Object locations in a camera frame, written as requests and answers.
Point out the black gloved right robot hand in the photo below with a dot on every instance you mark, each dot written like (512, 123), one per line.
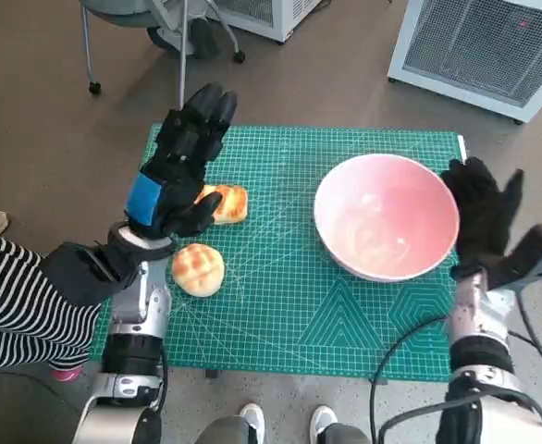
(484, 217)

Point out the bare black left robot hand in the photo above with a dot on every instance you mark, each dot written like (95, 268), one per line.
(178, 176)

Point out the rectangular toy bread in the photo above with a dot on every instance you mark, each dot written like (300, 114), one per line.
(229, 203)

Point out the round toy bread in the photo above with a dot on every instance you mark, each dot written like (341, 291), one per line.
(199, 270)

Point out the pink bowl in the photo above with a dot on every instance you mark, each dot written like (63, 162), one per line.
(382, 217)

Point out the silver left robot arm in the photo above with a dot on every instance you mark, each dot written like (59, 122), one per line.
(134, 305)

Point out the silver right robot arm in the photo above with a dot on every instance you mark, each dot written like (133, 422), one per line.
(474, 314)

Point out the grey metal pole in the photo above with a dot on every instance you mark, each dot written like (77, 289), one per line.
(184, 55)

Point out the green cutting mat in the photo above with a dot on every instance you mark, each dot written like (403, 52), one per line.
(275, 287)

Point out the large white mesh cabinet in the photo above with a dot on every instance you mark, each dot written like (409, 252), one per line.
(474, 46)

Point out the grey wheeled chair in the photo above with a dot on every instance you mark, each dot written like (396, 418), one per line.
(118, 14)

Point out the small white mesh cabinet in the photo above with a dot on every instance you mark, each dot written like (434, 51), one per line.
(271, 14)

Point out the black table clip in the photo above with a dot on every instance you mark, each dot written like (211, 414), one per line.
(211, 374)
(379, 381)

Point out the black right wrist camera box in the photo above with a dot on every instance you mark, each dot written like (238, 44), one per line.
(534, 254)

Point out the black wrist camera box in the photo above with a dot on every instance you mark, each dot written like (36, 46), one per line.
(77, 277)
(534, 254)

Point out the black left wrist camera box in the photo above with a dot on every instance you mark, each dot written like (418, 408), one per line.
(77, 277)

